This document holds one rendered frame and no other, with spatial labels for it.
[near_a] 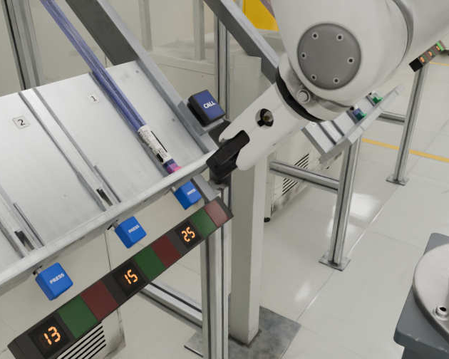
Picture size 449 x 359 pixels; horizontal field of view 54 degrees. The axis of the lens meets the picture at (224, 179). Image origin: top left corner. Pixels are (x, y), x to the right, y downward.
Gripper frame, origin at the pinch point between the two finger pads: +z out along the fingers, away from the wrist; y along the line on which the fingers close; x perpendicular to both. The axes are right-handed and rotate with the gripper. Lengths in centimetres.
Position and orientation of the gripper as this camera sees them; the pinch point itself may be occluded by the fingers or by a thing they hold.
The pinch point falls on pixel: (224, 162)
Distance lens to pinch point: 55.4
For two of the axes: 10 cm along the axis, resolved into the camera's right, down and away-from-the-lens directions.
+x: -6.0, -8.0, 0.5
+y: 5.9, -3.9, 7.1
